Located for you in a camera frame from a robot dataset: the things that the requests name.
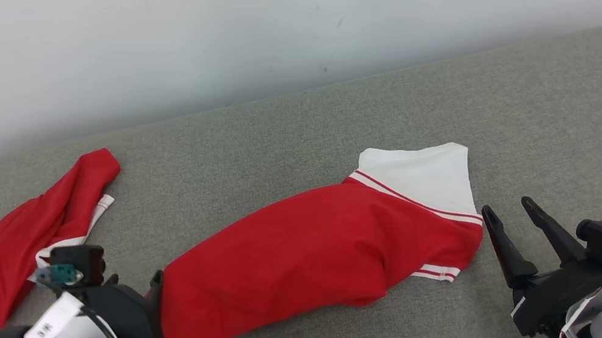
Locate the red garment with white panel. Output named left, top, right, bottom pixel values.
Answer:
left=136, top=131, right=499, bottom=338

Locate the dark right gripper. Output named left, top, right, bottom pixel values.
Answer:
left=479, top=182, right=602, bottom=338

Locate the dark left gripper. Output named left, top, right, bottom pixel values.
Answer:
left=77, top=269, right=176, bottom=338

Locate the teal left camera connector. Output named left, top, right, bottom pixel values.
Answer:
left=34, top=260, right=85, bottom=294

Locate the white paper label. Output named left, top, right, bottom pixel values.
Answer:
left=18, top=289, right=90, bottom=338

